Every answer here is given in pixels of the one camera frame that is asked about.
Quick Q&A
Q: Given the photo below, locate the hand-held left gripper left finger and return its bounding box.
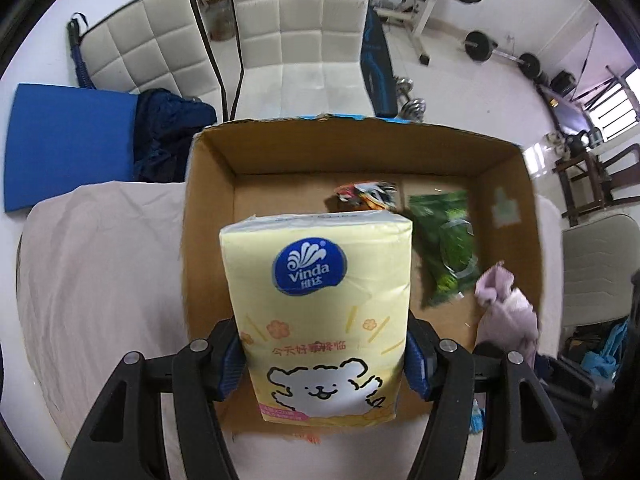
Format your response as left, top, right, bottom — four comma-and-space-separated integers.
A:
61, 318, 249, 480

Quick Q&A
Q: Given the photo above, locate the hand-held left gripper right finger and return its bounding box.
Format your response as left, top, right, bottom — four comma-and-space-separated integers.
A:
403, 317, 584, 480

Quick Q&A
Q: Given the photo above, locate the yellow tissue pack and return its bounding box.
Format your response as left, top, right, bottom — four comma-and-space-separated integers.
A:
219, 211, 414, 424

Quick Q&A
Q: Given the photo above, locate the cardboard box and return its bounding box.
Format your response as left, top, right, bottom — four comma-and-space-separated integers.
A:
181, 113, 545, 436

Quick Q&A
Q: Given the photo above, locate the pink cloth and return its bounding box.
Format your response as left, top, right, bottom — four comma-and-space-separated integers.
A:
474, 261, 540, 368

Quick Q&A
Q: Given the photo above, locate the green snack bag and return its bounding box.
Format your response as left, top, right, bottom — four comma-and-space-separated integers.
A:
408, 189, 480, 309

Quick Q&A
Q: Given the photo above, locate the colourful snack packet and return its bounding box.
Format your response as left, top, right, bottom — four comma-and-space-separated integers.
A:
333, 180, 400, 211

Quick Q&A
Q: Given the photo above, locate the blue cloth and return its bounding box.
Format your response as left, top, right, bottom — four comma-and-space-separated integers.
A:
582, 321, 630, 386

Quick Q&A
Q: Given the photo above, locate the grey cushioned chair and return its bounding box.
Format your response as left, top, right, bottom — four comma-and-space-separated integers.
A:
561, 214, 640, 331

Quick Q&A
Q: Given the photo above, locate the dark blue jacket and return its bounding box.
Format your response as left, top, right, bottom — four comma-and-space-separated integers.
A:
133, 88, 219, 183

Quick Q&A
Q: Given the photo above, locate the wooden chair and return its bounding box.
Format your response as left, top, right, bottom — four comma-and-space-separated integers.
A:
554, 131, 640, 227

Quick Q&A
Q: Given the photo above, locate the chrome dumbbell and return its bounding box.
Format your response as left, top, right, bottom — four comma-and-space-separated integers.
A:
395, 77, 430, 122

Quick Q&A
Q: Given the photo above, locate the blue foam mat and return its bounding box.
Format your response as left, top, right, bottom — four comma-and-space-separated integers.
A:
4, 83, 142, 214

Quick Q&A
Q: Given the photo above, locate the blue weight bench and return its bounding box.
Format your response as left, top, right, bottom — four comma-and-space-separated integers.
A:
359, 8, 399, 118

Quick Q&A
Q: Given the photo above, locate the barbell with black plates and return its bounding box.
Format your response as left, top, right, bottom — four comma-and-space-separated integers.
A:
464, 31, 543, 80

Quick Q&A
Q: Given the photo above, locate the white quilted chair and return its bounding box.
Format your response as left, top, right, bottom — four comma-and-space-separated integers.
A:
79, 0, 227, 111
226, 0, 377, 122

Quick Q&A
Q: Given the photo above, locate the blue pump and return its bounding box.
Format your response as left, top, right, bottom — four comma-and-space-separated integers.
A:
67, 12, 97, 90

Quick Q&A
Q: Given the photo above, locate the barbell rack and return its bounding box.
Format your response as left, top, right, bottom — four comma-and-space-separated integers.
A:
372, 0, 488, 66

